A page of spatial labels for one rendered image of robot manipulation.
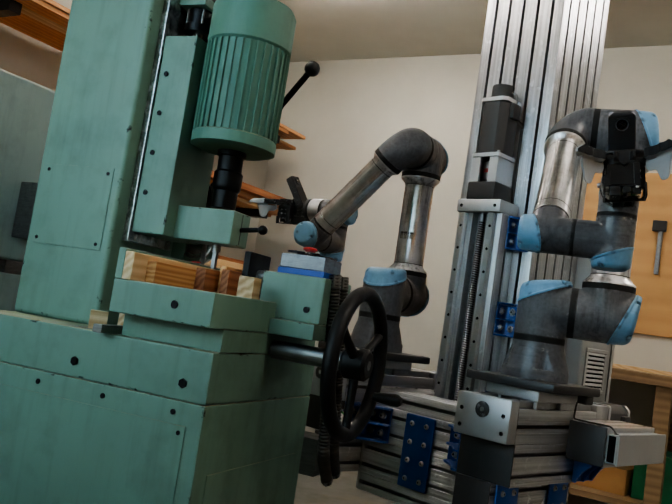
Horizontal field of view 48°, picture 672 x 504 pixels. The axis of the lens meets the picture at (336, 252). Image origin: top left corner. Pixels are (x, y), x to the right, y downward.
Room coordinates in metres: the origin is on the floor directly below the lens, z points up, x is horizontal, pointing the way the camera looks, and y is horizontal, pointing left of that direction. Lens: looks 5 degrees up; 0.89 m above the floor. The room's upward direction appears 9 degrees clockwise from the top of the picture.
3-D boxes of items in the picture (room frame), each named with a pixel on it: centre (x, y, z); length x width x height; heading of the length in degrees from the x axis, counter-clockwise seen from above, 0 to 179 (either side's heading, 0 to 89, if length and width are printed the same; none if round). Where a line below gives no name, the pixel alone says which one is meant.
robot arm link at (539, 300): (1.76, -0.50, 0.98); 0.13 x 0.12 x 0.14; 71
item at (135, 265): (1.61, 0.24, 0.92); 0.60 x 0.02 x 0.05; 157
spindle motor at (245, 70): (1.55, 0.24, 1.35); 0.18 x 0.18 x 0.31
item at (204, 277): (1.58, 0.21, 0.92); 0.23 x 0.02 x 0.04; 157
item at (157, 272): (1.65, 0.20, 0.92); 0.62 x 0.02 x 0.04; 157
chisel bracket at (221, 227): (1.56, 0.26, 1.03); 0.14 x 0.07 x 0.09; 67
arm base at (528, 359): (1.76, -0.50, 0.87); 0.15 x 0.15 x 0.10
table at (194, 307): (1.56, 0.12, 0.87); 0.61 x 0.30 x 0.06; 157
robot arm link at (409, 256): (2.22, -0.22, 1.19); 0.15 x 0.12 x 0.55; 149
